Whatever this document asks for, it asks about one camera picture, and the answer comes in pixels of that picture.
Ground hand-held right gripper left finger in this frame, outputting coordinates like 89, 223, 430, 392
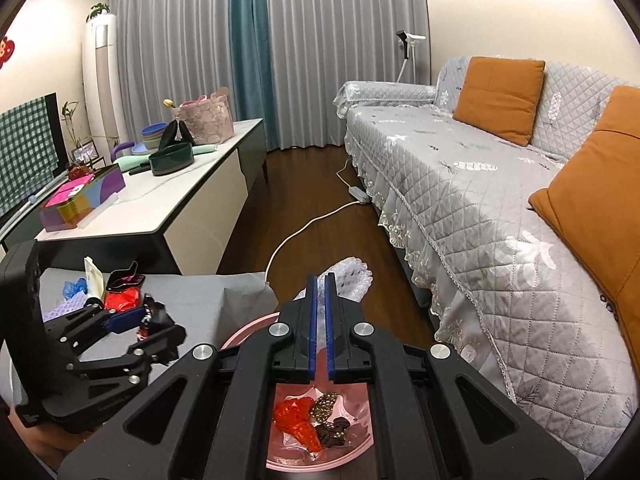
60, 273, 319, 480

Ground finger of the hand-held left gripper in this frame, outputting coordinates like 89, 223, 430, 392
44, 299, 148, 357
65, 324, 189, 382

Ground green checked cloth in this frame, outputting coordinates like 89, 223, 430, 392
0, 94, 59, 216

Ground white standing air conditioner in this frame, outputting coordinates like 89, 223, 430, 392
81, 14, 124, 161

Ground bamboo plant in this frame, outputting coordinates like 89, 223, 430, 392
60, 101, 84, 149

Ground white packet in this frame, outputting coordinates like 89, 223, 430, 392
84, 257, 107, 307

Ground grey curtain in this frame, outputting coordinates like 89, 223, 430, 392
107, 0, 237, 144
260, 0, 432, 153

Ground pink woven basket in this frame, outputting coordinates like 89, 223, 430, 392
177, 91, 236, 145

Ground pink plastic basin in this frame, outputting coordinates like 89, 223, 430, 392
220, 310, 376, 472

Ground sofa with grey quilted cover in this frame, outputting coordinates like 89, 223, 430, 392
332, 55, 640, 462

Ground colourful rectangular box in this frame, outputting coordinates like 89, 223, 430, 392
39, 164, 127, 233

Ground dark shiny wrapper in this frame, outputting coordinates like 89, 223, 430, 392
139, 295, 177, 342

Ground white floor lamp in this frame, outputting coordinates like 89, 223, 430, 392
395, 30, 427, 84

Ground small photo frame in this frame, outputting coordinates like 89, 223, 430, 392
70, 141, 99, 167

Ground mint green cloth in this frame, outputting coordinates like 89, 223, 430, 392
112, 144, 219, 174

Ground black hat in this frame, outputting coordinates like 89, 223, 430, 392
157, 119, 197, 151

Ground person's left forearm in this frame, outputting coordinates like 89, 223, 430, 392
15, 417, 91, 471

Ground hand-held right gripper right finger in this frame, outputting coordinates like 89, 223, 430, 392
324, 272, 586, 480

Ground dark brown wrapper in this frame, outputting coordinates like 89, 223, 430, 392
315, 417, 352, 449

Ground dark green round container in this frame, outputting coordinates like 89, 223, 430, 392
149, 142, 195, 177

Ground orange cushion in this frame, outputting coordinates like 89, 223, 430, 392
452, 56, 546, 147
528, 85, 640, 352

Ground bubble wrap sheet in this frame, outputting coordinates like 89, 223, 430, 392
320, 256, 375, 307

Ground teal curtain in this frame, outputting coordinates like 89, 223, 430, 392
229, 0, 277, 148

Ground television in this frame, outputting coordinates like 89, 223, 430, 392
0, 92, 69, 232

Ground white power strip with cable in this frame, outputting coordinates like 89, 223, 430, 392
264, 157, 372, 287

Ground stack of coloured bowls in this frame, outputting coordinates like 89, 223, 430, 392
141, 122, 171, 154

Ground blue plastic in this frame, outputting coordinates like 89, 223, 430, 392
62, 277, 92, 302

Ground red plastic wrapper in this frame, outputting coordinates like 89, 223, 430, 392
272, 396, 326, 453

